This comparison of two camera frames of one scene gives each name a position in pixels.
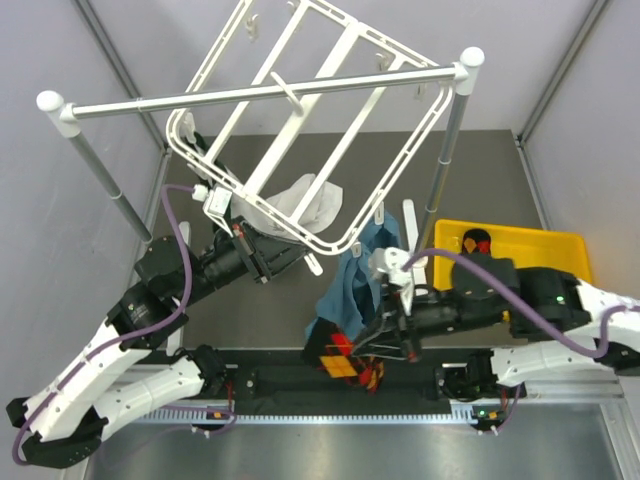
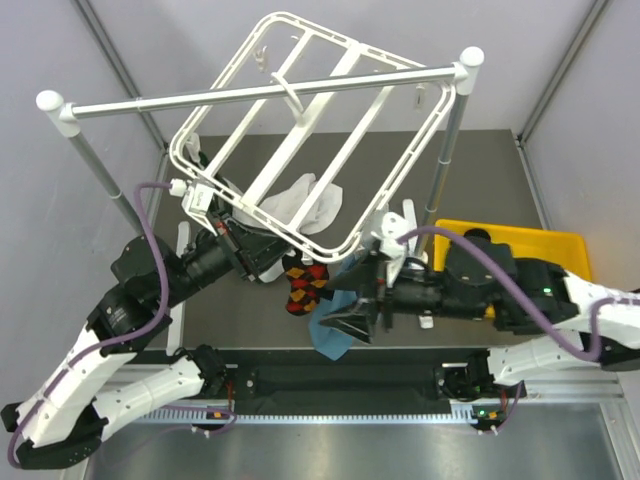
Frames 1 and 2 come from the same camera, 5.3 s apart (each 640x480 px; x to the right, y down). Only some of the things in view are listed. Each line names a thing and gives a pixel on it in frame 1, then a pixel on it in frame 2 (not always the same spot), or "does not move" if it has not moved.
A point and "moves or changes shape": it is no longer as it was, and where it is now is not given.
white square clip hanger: [305, 113] moves or changes shape
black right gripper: [396, 319] -> [370, 280]
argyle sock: [476, 241] does not move
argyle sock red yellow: [331, 351] -> [309, 283]
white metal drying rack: [466, 69] does not move
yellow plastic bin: [529, 247] does not move
